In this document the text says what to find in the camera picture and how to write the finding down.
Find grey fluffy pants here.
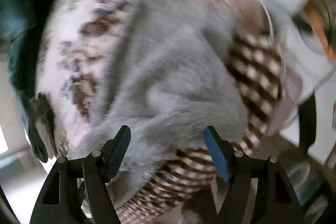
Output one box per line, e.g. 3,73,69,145
70,0,248,207

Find floral bed cover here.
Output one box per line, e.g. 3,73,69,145
36,0,302,223

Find dark green blanket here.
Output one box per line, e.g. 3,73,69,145
1,0,54,162

